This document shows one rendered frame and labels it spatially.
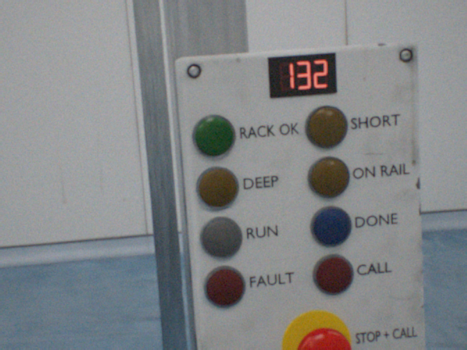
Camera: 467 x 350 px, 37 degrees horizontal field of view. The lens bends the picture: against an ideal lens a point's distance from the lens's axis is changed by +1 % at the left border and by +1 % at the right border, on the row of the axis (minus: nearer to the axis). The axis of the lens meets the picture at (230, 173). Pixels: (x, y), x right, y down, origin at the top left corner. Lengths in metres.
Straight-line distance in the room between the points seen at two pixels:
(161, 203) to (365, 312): 1.17
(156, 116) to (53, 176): 2.37
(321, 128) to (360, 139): 0.03
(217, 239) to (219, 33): 0.16
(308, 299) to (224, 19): 0.22
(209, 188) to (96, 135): 3.43
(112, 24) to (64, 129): 0.62
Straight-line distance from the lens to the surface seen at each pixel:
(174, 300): 1.74
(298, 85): 0.49
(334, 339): 0.51
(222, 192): 0.48
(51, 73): 3.92
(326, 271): 0.51
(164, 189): 1.67
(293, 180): 0.50
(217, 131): 0.47
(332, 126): 0.49
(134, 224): 3.97
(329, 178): 0.50
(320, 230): 0.50
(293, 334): 0.53
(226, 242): 0.49
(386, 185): 0.52
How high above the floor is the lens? 1.07
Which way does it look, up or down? 10 degrees down
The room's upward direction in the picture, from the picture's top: 4 degrees counter-clockwise
